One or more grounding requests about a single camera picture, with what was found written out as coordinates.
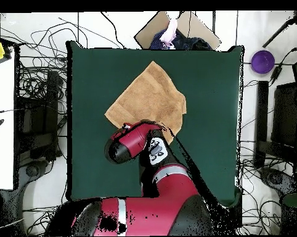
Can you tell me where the orange terry towel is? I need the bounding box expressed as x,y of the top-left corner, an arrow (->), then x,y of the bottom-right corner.
104,60 -> 187,145

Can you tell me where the black equipment stand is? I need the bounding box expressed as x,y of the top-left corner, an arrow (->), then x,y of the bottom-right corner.
253,80 -> 297,168
15,70 -> 60,161

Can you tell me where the dark green table cloth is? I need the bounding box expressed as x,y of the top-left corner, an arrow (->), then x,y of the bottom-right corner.
66,40 -> 245,207

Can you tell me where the brown cardboard box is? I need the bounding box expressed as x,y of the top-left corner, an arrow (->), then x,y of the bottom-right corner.
134,10 -> 222,50

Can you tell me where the pink cloth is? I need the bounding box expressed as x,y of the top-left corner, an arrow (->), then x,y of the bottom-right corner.
160,18 -> 178,48

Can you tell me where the dark blue clothing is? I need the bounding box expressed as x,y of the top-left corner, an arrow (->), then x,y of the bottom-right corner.
149,29 -> 212,51

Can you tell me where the white side table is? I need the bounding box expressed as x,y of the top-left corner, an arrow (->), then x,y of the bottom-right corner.
0,46 -> 15,190

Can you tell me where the purple bowl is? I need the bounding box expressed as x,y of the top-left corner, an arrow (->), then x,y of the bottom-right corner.
251,49 -> 275,74

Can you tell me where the dark grey floor base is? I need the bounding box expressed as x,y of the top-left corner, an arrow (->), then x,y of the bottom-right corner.
259,167 -> 297,196

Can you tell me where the black power adapter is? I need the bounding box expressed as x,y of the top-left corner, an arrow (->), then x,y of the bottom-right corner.
271,65 -> 283,81

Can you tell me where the black tripod rod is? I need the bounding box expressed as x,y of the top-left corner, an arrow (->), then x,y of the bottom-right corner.
262,10 -> 297,48

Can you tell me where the black cable tangle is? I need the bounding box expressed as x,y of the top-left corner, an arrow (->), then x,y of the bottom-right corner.
22,199 -> 65,236
212,199 -> 282,235
15,17 -> 68,99

